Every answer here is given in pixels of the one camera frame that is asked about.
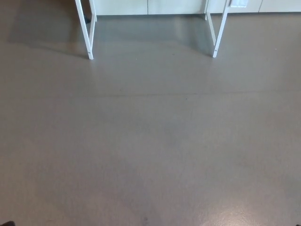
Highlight white table leg frame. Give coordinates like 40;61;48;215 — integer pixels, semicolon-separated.
204;0;233;58
75;0;98;60

